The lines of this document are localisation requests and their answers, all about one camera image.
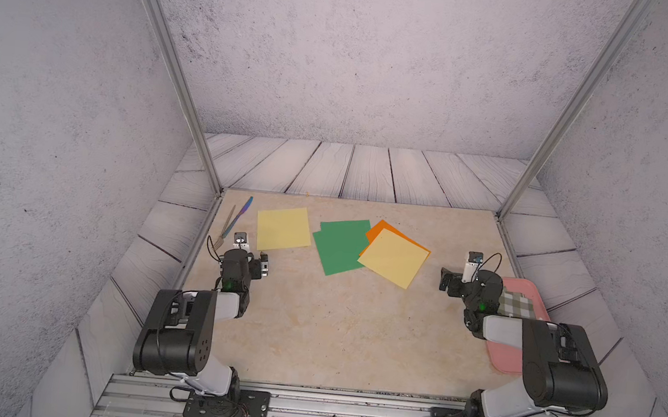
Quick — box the green paper sheet bottom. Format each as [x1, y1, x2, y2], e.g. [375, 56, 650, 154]
[313, 228, 369, 276]

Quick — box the yellow paper sheet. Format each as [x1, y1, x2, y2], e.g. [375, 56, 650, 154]
[358, 229, 430, 289]
[256, 208, 312, 251]

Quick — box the aluminium frame post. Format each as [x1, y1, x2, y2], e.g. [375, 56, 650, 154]
[495, 0, 653, 224]
[142, 0, 223, 195]

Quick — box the blue purple pen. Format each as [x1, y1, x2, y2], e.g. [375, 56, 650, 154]
[226, 196, 254, 237]

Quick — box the green paper sheet top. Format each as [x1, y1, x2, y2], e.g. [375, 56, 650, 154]
[320, 219, 372, 238]

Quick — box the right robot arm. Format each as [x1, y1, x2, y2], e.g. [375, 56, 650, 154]
[439, 269, 609, 417]

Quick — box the left aluminium frame post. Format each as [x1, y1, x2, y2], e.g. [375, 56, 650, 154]
[142, 0, 223, 195]

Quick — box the green paper sheet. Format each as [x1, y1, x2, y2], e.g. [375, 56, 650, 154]
[313, 228, 369, 276]
[320, 219, 372, 238]

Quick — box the green checkered cloth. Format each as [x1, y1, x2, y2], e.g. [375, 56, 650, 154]
[498, 289, 537, 319]

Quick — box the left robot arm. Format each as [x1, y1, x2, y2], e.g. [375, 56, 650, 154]
[132, 248, 269, 401]

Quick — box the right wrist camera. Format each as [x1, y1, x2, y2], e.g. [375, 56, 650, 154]
[462, 251, 484, 283]

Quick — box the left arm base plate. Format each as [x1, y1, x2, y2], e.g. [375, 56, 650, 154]
[183, 389, 272, 417]

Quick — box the right aluminium frame post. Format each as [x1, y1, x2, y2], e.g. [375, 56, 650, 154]
[495, 0, 653, 224]

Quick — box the orange paper sheet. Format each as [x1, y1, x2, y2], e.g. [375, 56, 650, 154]
[365, 220, 430, 254]

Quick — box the pink plastic tray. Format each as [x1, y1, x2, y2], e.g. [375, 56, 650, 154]
[483, 275, 557, 379]

